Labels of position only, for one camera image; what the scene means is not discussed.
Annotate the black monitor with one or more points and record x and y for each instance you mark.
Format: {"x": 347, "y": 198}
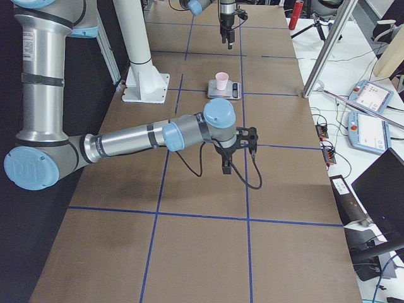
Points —
{"x": 380, "y": 190}

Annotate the black tripod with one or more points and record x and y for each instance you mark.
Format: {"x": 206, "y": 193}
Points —
{"x": 318, "y": 24}

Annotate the blue teach pendant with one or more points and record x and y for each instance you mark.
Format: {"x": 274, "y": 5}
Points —
{"x": 371, "y": 95}
{"x": 368, "y": 133}

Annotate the red cylinder bottle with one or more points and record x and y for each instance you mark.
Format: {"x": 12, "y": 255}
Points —
{"x": 297, "y": 9}

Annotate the near blue teach pendant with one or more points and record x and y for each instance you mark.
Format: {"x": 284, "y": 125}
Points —
{"x": 368, "y": 133}

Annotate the white digital kitchen scale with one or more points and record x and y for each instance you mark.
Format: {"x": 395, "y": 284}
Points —
{"x": 231, "y": 92}

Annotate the black box white label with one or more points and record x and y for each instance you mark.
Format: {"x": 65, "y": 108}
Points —
{"x": 350, "y": 211}

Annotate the aluminium frame post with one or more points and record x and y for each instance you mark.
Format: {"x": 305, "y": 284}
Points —
{"x": 347, "y": 8}

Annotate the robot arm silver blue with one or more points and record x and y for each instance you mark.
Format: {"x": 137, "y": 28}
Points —
{"x": 66, "y": 92}
{"x": 227, "y": 10}

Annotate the orange black adapter far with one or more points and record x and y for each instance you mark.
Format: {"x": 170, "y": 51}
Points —
{"x": 321, "y": 128}

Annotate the far blue teach pendant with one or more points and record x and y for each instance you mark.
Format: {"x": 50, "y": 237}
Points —
{"x": 371, "y": 95}

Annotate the pink paper cup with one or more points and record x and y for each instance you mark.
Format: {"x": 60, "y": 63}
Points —
{"x": 221, "y": 79}

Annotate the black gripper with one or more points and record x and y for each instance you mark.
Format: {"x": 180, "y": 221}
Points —
{"x": 225, "y": 151}
{"x": 226, "y": 19}

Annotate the orange black adapter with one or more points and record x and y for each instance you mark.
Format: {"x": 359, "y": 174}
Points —
{"x": 328, "y": 151}
{"x": 321, "y": 128}

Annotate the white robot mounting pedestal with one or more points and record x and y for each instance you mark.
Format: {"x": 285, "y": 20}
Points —
{"x": 144, "y": 83}

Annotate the orange black adapter near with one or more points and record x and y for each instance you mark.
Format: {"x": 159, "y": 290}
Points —
{"x": 328, "y": 151}

